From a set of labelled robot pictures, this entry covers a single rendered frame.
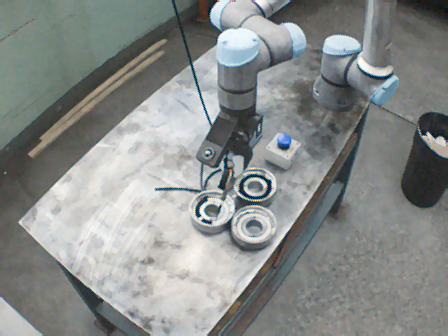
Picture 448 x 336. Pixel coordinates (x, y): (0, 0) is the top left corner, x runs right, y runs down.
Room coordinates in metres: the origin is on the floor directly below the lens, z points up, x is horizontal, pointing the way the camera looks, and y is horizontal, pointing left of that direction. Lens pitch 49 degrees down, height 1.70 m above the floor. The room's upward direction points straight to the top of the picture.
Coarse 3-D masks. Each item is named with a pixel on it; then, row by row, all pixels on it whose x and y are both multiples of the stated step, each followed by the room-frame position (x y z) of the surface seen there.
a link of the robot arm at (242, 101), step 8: (256, 88) 0.66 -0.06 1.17; (224, 96) 0.64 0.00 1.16; (232, 96) 0.63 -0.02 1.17; (240, 96) 0.63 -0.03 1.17; (248, 96) 0.64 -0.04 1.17; (256, 96) 0.66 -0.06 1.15; (224, 104) 0.64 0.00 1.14; (232, 104) 0.63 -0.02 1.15; (240, 104) 0.63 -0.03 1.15; (248, 104) 0.64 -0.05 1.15
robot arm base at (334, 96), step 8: (320, 80) 1.09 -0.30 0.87; (328, 80) 1.06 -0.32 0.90; (320, 88) 1.07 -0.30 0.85; (328, 88) 1.05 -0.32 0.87; (336, 88) 1.04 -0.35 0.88; (344, 88) 1.04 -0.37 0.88; (352, 88) 1.06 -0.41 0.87; (320, 96) 1.05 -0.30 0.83; (328, 96) 1.04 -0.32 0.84; (336, 96) 1.03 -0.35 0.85; (344, 96) 1.04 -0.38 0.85; (352, 96) 1.05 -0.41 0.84; (320, 104) 1.05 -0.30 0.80; (328, 104) 1.03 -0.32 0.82; (336, 104) 1.02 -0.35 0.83; (344, 104) 1.03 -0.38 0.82; (352, 104) 1.04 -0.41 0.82
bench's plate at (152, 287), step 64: (320, 64) 1.28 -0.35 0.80; (128, 128) 0.94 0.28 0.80; (192, 128) 0.93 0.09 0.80; (320, 128) 0.94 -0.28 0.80; (64, 192) 0.70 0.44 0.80; (128, 192) 0.70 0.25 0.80; (192, 192) 0.70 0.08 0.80; (256, 192) 0.70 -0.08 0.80; (64, 256) 0.49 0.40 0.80; (192, 256) 0.52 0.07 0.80; (256, 256) 0.52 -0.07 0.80; (192, 320) 0.34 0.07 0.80
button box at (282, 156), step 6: (276, 138) 0.85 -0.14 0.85; (270, 144) 0.83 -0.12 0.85; (276, 144) 0.83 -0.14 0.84; (294, 144) 0.83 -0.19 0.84; (300, 144) 0.83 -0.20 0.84; (270, 150) 0.81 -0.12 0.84; (276, 150) 0.81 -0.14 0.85; (282, 150) 0.81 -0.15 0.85; (288, 150) 0.81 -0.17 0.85; (294, 150) 0.81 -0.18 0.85; (270, 156) 0.80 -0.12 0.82; (276, 156) 0.79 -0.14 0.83; (282, 156) 0.79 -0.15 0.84; (288, 156) 0.78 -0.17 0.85; (294, 156) 0.80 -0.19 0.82; (276, 162) 0.79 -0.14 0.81; (282, 162) 0.78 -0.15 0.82; (288, 162) 0.78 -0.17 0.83; (282, 168) 0.78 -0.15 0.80
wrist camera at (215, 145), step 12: (216, 120) 0.65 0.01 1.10; (228, 120) 0.64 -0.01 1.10; (240, 120) 0.65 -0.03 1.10; (216, 132) 0.63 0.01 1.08; (228, 132) 0.62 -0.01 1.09; (204, 144) 0.61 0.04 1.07; (216, 144) 0.61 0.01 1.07; (228, 144) 0.61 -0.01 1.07; (204, 156) 0.59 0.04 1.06; (216, 156) 0.58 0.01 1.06
